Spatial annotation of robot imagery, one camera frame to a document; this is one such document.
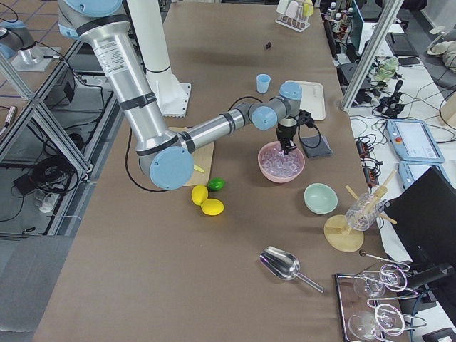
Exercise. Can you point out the yellow plastic cup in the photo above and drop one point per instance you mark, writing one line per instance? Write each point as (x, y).
(308, 8)

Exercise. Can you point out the clear textured glass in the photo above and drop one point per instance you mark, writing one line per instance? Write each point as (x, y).
(364, 212)

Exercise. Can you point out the wine glass lower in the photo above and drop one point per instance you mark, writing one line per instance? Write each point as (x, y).
(384, 322)

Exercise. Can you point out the teach pendant lower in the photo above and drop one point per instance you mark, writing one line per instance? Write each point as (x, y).
(410, 171)

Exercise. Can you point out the white plastic cup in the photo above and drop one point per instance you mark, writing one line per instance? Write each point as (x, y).
(282, 6)

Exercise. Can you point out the teach pendant upper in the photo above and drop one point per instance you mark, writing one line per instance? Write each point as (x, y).
(413, 141)

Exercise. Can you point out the pink bowl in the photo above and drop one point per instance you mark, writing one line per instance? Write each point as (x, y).
(275, 178)

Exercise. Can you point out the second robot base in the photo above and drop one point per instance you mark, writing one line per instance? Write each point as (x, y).
(19, 46)

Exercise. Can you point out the clear ice cubes pile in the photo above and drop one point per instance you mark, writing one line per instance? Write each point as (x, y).
(277, 164)

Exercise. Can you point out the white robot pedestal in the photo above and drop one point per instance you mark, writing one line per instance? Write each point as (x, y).
(172, 95)

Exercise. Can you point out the yellow lemon upper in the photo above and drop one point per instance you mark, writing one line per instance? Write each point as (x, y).
(199, 194)

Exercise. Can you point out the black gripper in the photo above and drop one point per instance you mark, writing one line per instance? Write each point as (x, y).
(285, 135)

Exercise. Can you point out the grey folded cloth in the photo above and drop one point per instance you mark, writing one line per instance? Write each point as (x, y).
(315, 146)

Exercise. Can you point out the beige rabbit tray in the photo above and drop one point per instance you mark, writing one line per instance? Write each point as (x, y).
(312, 99)

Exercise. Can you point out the wine glass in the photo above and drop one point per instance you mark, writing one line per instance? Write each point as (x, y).
(373, 284)
(384, 322)

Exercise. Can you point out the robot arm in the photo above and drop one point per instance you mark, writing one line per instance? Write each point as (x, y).
(130, 46)

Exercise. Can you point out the pink plastic cup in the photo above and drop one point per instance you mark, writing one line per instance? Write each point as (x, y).
(292, 9)

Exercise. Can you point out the white wire cup rack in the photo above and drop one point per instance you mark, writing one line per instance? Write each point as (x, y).
(299, 23)

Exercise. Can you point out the yellow lemon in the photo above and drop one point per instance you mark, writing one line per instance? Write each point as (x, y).
(212, 207)
(199, 194)

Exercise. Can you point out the teach pendant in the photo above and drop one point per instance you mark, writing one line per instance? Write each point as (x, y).
(410, 171)
(413, 141)

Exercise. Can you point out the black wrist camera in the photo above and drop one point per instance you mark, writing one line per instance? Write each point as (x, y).
(305, 118)

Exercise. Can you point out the wine glass upper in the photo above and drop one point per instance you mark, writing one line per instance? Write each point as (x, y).
(373, 284)

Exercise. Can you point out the yellow lemon lower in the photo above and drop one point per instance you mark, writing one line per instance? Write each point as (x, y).
(212, 207)

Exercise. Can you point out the black monitor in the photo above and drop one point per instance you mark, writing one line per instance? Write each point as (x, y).
(425, 213)

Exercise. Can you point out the metal glass rack tray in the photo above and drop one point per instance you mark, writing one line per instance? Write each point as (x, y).
(350, 303)

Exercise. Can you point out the mint green bowl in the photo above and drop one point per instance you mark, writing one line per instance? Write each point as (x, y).
(320, 198)

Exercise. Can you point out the aluminium frame post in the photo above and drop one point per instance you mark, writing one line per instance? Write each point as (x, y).
(389, 13)

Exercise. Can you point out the wooden cutting board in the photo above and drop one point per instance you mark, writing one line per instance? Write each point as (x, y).
(203, 160)

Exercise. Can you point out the green lime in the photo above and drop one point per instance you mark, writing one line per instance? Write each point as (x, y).
(216, 184)

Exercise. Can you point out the light blue plastic cup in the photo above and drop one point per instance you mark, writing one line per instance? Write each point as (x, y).
(262, 82)

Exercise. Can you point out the bar spoon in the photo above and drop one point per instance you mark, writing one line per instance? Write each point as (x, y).
(364, 253)

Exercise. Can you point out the metal ice scoop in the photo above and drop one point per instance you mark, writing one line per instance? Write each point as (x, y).
(285, 266)

